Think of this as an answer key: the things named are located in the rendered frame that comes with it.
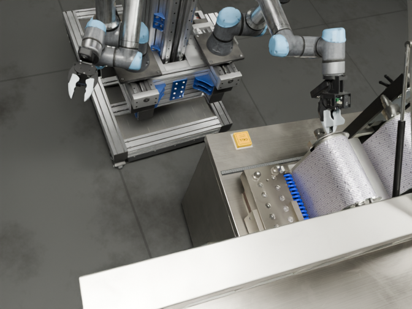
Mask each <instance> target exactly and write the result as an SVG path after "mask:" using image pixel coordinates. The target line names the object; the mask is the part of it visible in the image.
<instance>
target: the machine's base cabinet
mask: <svg viewBox="0 0 412 309"><path fill-rule="evenodd" d="M181 204H182V206H183V211H184V213H185V218H186V222H187V225H188V229H189V233H190V236H191V240H192V243H193V247H195V246H199V245H203V244H206V243H207V242H210V243H215V242H219V241H222V240H227V239H230V238H234V237H236V236H235V233H234V230H233V227H232V223H231V220H230V217H229V214H228V212H227V208H226V205H225V203H224V199H223V195H222V193H221V190H220V187H219V184H218V181H217V178H216V175H215V171H214V169H213V165H212V162H211V159H210V156H209V153H208V150H207V147H206V146H205V148H204V150H203V152H202V155H201V157H200V160H199V162H198V164H197V167H196V169H195V171H194V174H193V176H192V179H191V181H190V183H189V186H188V188H187V190H186V192H185V195H184V198H183V200H182V202H181Z"/></svg>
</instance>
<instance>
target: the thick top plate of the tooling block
mask: <svg viewBox="0 0 412 309"><path fill-rule="evenodd" d="M275 165H279V164H273V165H269V166H264V167H257V168H253V169H248V170H244V171H243V172H242V174H241V175H240V178H241V181H242V184H243V187H244V189H245V192H246V196H247V198H248V201H249V203H250V206H251V209H252V210H256V209H257V212H258V213H259V217H260V219H261V222H262V225H263V228H264V230H266V229H270V228H273V227H278V226H282V225H285V224H290V223H294V222H297V221H296V218H295V216H294V213H293V211H292V208H291V206H290V204H289V203H290V202H291V201H294V199H293V198H292V195H291V192H290V190H289V188H288V185H287V183H286V180H285V178H284V175H283V173H282V174H281V173H279V174H278V175H274V174H272V173H271V168H272V167H274V166H275ZM255 171H260V173H261V177H260V178H259V181H253V180H252V179H251V174H253V173H254V172H255Z"/></svg>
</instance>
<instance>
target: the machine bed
mask: <svg viewBox="0 0 412 309"><path fill-rule="evenodd" d="M362 112H363V111H361V112H354V113H346V114H341V116H342V117H343V118H344V119H345V123H344V124H341V125H338V126H337V128H336V130H335V132H338V131H339V132H342V131H343V130H344V129H345V128H346V127H348V126H349V125H350V124H351V123H352V122H353V121H354V120H355V119H356V118H357V117H358V116H359V115H360V113H362ZM318 128H323V126H322V123H321V121H320V119H319V118H314V119H309V120H301V121H293V122H289V123H281V124H273V125H269V126H261V127H256V128H249V129H241V130H236V131H229V132H221V133H216V134H209V135H206V136H205V138H204V141H205V144H206V147H207V150H208V153H209V156H210V159H211V162H212V165H213V169H214V171H215V175H216V178H217V181H218V184H219V187H220V190H221V193H222V195H223V199H224V203H225V205H226V208H227V212H228V214H229V217H230V220H231V223H232V227H233V230H234V233H235V236H236V237H239V236H242V235H246V234H249V233H248V229H247V227H246V224H245V220H244V219H245V218H246V217H247V216H248V212H247V209H246V206H245V203H244V201H243V197H242V193H244V192H245V191H244V190H245V189H244V187H243V184H242V181H241V178H240V175H241V174H242V172H239V173H234V174H229V175H223V176H222V175H221V171H223V170H229V169H236V168H239V167H246V166H252V165H256V164H262V163H266V162H272V161H278V160H282V159H288V158H295V157H298V156H304V155H305V154H306V153H307V152H308V151H309V149H308V146H307V143H308V142H309V141H311V140H316V137H315V135H314V133H313V132H314V130H316V129H318ZM323 130H324V128H323ZM244 131H248V134H249V137H250V139H251V142H252V146H253V147H251V148H244V149H240V150H236V148H235V145H234V142H233V140H232V137H231V134H233V133H236V132H244ZM324 132H325V133H324V135H326V134H327V132H326V131H325V130H324ZM297 163H298V161H296V162H290V163H286V164H280V166H283V168H284V172H283V174H284V173H285V172H289V171H288V168H287V165H291V164H297Z"/></svg>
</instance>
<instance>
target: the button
mask: <svg viewBox="0 0 412 309"><path fill-rule="evenodd" d="M233 138H234V141H235V144H236V146H237V148H242V147H249V146H251V145H252V142H251V139H250V137H249V134H248V131H244V132H236V133H234V134H233Z"/></svg>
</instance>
